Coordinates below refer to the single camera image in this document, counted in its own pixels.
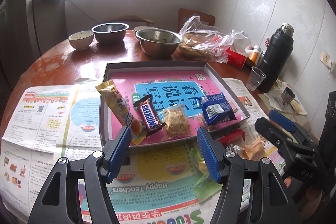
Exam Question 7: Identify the green yellow candy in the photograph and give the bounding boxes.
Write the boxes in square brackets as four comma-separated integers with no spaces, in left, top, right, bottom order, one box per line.
[190,148,222,203]

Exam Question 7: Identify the foil candy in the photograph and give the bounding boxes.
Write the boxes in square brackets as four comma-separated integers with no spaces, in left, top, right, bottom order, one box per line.
[226,144,246,159]

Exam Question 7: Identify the red snack bar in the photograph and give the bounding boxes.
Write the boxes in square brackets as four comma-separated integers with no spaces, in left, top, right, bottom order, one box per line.
[218,128,245,147]

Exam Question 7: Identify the orange snack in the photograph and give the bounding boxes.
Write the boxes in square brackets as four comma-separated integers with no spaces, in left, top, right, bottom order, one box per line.
[238,136,265,161]

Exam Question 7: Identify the clear floss cake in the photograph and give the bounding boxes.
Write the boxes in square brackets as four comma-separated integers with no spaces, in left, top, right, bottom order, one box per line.
[159,104,191,141]

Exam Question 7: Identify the Snickers bar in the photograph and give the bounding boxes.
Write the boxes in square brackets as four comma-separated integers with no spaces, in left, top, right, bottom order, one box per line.
[133,94,166,136]

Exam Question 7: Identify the yellow long snack pack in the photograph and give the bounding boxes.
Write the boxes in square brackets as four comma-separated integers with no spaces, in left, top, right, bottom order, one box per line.
[96,80,146,145]

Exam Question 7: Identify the blue cookie packet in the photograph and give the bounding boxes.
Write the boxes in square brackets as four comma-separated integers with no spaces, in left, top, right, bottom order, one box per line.
[195,92,236,126]

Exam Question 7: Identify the person's hand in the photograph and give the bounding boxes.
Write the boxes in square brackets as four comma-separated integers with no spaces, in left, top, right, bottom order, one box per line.
[284,176,292,188]

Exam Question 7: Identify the small steel cup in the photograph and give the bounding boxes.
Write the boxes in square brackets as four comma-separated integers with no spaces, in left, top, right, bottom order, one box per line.
[281,87,295,104]

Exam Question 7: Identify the white crumpled tissue paper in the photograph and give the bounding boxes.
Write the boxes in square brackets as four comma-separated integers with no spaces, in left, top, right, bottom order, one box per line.
[263,79,307,116]

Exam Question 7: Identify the student English newspaper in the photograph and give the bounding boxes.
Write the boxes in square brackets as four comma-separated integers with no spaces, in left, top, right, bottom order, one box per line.
[0,78,287,224]

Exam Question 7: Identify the clear plastic cup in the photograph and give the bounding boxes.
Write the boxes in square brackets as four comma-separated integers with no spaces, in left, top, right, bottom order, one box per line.
[245,67,266,91]

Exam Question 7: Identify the dark cardboard box tray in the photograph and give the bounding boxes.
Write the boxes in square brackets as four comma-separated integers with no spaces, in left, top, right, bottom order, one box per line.
[99,60,251,155]

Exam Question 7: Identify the orange medicine bottle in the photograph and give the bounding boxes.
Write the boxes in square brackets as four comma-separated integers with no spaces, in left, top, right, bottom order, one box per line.
[249,46,261,64]

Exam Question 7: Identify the black thermos bottle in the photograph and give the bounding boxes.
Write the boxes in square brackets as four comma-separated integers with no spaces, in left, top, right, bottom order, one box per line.
[257,23,294,93]

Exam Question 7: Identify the red tissue box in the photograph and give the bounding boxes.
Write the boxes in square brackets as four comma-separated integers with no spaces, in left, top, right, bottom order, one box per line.
[226,38,251,69]

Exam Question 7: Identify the clear plastic bag with bread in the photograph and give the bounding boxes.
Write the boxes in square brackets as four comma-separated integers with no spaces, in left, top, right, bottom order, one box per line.
[178,15,252,64]

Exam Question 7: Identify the large steel bowl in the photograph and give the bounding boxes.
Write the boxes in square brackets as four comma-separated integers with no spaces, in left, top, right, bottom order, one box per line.
[135,28,183,59]

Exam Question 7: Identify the small ceramic bowl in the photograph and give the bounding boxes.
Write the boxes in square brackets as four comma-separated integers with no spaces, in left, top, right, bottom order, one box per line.
[68,30,94,51]

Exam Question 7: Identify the dark steel bowl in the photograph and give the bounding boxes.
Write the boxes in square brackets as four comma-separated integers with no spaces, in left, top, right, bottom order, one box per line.
[91,22,129,45]

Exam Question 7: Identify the wooden chair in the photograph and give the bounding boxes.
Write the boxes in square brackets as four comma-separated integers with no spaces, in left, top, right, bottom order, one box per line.
[176,8,216,33]

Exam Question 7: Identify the dark refrigerator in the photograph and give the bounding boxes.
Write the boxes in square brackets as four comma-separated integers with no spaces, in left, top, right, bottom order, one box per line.
[0,0,77,88]

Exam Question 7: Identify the wall socket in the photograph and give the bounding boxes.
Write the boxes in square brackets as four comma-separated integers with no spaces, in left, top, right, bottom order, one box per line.
[320,51,335,73]

